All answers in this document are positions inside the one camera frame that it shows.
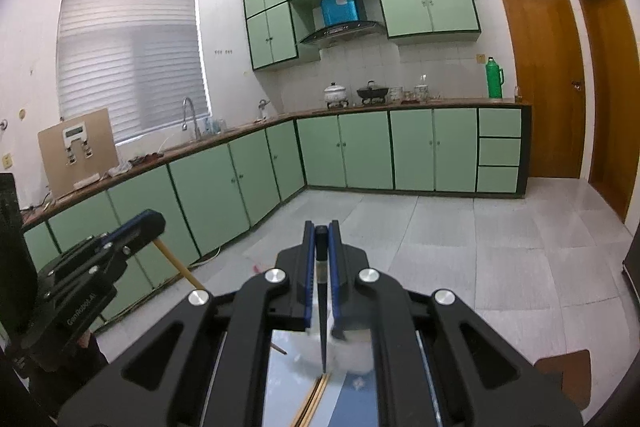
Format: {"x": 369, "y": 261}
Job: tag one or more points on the dark blue tree-print mat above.
{"x": 357, "y": 402}

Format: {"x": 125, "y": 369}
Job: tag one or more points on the white device on board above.
{"x": 77, "y": 139}

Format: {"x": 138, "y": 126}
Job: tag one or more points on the white cooking pot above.
{"x": 335, "y": 95}

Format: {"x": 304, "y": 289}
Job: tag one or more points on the patterned mug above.
{"x": 421, "y": 93}

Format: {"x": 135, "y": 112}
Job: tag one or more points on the cardboard board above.
{"x": 100, "y": 147}

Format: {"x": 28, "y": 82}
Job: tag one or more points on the light wooden chopstick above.
{"x": 175, "y": 263}

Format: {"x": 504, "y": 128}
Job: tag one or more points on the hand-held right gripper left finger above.
{"x": 311, "y": 267}

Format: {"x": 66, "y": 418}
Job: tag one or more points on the blue hood chimney cover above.
{"x": 340, "y": 7}

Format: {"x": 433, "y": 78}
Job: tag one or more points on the black panel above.
{"x": 10, "y": 232}

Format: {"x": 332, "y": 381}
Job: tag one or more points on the person's left forearm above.
{"x": 85, "y": 367}

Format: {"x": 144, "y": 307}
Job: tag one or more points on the bundle of chopsticks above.
{"x": 312, "y": 402}

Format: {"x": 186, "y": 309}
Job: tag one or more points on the white utensil holder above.
{"x": 350, "y": 357}

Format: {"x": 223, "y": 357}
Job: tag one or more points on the rags on countertop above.
{"x": 145, "y": 159}

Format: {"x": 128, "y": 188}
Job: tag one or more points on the white container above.
{"x": 396, "y": 94}

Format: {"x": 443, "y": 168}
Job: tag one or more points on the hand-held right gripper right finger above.
{"x": 334, "y": 282}

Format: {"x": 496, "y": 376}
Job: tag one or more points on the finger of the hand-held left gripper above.
{"x": 140, "y": 234}
{"x": 125, "y": 224}

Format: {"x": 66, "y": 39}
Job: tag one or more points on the green base cabinet with drawers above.
{"x": 410, "y": 147}

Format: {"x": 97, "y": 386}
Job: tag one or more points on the black range hood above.
{"x": 345, "y": 34}

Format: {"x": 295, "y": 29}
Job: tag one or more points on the green thermos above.
{"x": 494, "y": 79}

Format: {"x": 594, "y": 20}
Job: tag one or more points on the brown wooden chair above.
{"x": 565, "y": 377}

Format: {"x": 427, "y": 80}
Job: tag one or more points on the black wok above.
{"x": 372, "y": 93}

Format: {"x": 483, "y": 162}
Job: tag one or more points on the white window blind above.
{"x": 130, "y": 62}

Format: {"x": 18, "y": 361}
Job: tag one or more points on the dark brown chopstick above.
{"x": 322, "y": 307}

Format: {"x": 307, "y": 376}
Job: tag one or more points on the light blue tree-print mat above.
{"x": 280, "y": 387}

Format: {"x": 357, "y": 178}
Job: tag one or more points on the metal faucet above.
{"x": 189, "y": 107}

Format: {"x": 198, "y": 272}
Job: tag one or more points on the brown wooden door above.
{"x": 612, "y": 97}
{"x": 540, "y": 77}

